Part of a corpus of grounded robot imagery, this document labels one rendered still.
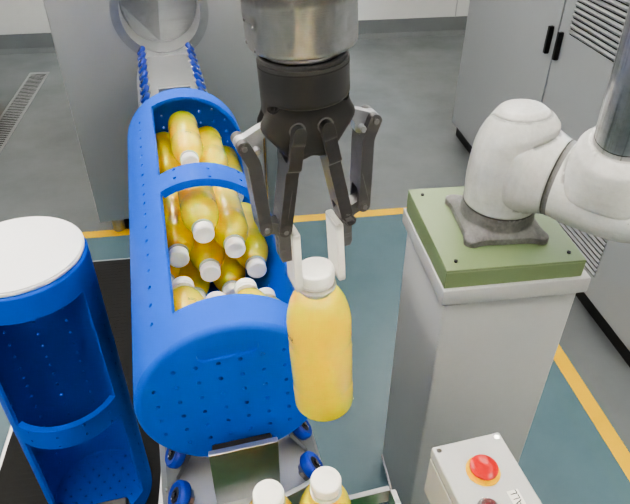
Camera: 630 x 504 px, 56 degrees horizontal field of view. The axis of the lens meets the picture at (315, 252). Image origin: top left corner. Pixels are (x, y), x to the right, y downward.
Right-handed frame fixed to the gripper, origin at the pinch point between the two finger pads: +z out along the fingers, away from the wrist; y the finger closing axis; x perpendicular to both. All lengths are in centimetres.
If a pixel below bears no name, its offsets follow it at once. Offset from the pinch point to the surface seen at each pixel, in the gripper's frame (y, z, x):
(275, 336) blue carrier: 2.3, 22.6, -12.6
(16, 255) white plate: 42, 36, -70
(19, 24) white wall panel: 78, 110, -564
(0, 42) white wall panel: 99, 124, -566
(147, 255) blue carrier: 16.3, 22.6, -39.0
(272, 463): 6.4, 42.2, -6.9
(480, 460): -17.5, 32.6, 9.2
